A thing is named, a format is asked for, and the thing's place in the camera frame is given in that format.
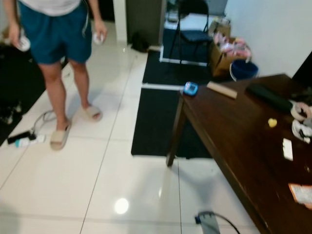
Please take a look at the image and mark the white plastic piece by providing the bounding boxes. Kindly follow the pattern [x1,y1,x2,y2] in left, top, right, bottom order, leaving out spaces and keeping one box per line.
[282,138,294,161]

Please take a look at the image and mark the tape roll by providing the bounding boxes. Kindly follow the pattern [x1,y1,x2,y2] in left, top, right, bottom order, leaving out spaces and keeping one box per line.
[291,101,312,122]

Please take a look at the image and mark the person's left hand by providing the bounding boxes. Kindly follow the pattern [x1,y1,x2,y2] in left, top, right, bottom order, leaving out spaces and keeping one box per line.
[92,19,108,45]

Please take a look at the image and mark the person's right hand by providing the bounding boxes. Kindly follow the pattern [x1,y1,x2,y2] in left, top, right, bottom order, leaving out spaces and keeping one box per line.
[7,22,25,47]

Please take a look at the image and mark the power strip with plugs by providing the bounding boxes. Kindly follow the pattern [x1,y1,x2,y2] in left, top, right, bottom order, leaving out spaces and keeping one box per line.
[7,129,47,149]

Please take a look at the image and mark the orange snack wrapper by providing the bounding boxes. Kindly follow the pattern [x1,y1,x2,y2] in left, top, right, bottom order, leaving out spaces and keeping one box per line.
[288,183,312,210]

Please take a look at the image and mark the grey floor cable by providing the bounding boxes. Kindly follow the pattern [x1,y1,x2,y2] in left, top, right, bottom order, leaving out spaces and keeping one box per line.
[31,110,59,133]

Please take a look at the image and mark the white hand controller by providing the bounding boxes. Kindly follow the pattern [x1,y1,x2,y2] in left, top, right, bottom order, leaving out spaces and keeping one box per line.
[16,35,32,52]
[93,32,104,46]

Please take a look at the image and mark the black bag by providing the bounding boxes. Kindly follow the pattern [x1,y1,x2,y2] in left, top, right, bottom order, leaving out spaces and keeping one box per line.
[130,32,150,53]

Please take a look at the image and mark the dark wooden table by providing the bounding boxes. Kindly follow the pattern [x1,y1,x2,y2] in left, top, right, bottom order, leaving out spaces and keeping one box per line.
[166,74,312,234]

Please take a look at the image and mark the person in blue shorts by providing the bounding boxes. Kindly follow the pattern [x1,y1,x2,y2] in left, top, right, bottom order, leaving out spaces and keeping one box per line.
[2,0,108,151]

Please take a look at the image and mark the beige slipper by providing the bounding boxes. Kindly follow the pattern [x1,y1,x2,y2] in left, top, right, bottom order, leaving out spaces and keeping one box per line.
[82,106,103,122]
[50,123,73,151]

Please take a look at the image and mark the small blue device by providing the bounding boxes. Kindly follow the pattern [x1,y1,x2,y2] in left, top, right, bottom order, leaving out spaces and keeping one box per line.
[183,81,199,97]

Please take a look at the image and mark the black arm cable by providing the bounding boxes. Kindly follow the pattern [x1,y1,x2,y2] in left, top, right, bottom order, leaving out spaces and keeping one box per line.
[209,211,242,234]

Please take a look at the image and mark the black floor mat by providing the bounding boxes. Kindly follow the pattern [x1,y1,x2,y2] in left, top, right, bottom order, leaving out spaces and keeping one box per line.
[142,49,234,86]
[131,88,213,159]

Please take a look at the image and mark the pink packets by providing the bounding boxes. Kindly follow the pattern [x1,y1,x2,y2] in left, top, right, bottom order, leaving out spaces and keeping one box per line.
[214,32,252,57]

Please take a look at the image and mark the black folding chair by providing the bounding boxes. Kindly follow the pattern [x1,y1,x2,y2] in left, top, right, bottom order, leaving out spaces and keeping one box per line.
[168,0,214,67]

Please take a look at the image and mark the brown cardboard box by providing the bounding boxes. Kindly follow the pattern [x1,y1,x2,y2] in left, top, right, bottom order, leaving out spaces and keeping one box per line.
[208,37,253,78]

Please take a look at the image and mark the blue bucket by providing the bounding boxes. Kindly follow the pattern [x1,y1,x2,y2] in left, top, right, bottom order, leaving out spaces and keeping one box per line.
[230,59,259,81]

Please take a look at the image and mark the light wooden block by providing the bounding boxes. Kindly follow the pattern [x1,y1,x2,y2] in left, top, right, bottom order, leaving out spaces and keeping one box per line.
[206,81,238,100]

